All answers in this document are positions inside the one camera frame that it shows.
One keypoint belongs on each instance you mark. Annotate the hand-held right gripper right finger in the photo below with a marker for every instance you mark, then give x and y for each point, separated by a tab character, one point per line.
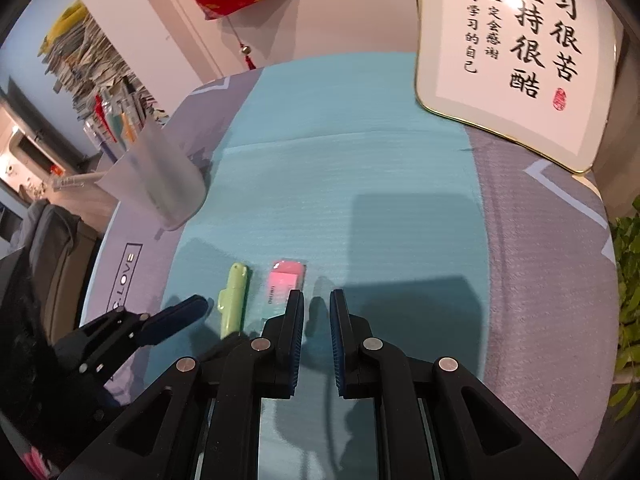
336	340

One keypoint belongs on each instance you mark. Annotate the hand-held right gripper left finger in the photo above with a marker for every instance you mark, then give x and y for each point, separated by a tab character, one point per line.
298	330

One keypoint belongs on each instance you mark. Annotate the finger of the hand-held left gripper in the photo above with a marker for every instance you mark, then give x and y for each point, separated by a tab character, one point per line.
175	315

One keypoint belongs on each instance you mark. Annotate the pink eraser with paper sleeve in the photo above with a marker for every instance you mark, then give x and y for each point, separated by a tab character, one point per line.
282	280

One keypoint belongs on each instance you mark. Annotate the green highlighter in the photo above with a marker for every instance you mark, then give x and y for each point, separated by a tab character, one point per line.
235	300

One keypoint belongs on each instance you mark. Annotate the frosted plastic cup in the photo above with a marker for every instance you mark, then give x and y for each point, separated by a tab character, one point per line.
160	180

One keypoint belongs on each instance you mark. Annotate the clear pen with blue ink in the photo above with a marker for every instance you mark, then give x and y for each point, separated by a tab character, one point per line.
106	147

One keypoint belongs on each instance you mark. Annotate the clear gel pen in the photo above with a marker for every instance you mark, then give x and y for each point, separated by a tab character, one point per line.
92	132

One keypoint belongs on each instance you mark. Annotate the red gel pen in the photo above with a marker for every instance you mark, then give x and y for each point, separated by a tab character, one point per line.
101	110

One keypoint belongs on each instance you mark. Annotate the person's clothing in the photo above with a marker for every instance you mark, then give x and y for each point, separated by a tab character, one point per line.
37	465

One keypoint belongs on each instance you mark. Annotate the teal and grey tablecloth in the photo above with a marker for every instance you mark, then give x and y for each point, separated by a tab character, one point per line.
350	160

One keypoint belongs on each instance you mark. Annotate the tall stack of books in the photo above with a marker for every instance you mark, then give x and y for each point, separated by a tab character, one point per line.
85	60

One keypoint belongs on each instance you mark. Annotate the green leafy plant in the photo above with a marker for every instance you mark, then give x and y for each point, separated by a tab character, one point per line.
627	260

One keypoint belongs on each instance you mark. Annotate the framed calligraphy board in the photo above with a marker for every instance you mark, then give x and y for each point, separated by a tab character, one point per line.
500	85

